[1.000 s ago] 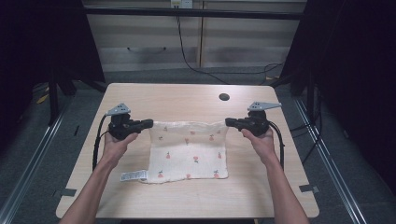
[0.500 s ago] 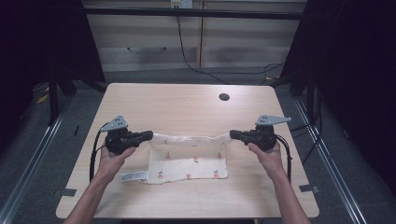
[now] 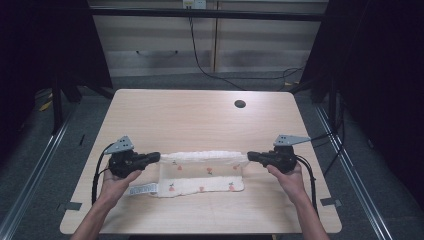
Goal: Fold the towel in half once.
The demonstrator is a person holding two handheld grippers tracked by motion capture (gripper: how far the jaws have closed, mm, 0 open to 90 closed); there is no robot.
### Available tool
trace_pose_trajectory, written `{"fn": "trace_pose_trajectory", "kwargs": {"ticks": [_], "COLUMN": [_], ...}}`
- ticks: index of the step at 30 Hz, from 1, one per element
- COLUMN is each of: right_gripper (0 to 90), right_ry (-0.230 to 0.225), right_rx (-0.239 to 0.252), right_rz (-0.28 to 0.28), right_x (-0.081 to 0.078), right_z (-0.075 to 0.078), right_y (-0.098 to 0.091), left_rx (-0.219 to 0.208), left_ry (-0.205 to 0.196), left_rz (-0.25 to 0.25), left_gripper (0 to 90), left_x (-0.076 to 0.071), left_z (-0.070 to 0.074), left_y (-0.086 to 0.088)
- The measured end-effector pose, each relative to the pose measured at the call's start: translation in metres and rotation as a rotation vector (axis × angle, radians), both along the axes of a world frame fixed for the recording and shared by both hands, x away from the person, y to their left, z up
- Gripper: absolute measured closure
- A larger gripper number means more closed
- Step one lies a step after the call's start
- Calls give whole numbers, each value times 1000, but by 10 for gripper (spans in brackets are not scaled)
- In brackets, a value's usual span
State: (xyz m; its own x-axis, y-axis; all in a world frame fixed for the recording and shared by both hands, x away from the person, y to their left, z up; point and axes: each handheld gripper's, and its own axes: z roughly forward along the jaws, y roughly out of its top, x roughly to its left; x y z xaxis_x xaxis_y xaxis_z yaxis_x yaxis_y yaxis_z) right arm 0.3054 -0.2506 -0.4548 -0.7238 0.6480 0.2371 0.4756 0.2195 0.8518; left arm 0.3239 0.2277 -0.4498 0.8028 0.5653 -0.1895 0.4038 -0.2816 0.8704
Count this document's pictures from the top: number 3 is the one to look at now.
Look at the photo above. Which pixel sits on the black horizontal bar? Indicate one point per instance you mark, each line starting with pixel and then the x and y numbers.
pixel 166 13

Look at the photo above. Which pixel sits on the black curtain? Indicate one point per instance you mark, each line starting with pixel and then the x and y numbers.
pixel 40 43
pixel 376 83

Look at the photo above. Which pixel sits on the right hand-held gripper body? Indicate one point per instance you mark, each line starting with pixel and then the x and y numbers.
pixel 283 160

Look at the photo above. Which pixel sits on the person's left hand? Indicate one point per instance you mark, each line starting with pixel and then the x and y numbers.
pixel 115 188

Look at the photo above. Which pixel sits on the grey tape piece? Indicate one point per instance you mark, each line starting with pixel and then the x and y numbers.
pixel 331 202
pixel 70 206

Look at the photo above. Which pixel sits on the black metal stand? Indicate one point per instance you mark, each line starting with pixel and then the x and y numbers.
pixel 57 106

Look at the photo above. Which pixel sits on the white wall socket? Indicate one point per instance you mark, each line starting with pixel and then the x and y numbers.
pixel 194 4

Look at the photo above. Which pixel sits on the person's right hand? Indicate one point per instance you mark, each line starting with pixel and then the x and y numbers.
pixel 291 185

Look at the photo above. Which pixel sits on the metal floor rail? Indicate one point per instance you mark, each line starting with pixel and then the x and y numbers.
pixel 36 166
pixel 353 180

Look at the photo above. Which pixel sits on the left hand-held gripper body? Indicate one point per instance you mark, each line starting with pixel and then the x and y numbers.
pixel 125 163

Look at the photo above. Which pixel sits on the white towel with cherry print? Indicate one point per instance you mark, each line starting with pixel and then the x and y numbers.
pixel 200 188

